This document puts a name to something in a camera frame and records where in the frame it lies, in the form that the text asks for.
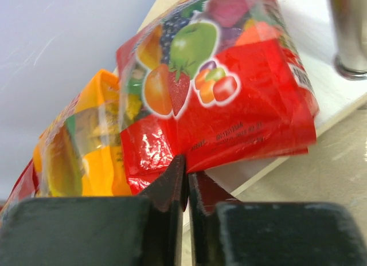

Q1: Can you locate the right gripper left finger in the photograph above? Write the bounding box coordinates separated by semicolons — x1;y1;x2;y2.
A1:
1;155;186;265

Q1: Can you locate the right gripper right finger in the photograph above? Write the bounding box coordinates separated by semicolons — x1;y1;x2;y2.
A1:
188;171;366;265

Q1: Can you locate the orange gummy candy bag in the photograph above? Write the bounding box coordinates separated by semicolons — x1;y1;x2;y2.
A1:
33;69;131;197

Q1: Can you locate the red candy bag with barcode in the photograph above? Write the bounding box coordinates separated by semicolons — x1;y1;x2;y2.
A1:
1;160;39;224

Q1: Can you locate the red fruit candy bag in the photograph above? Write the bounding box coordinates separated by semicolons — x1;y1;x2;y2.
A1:
116;0;321;195

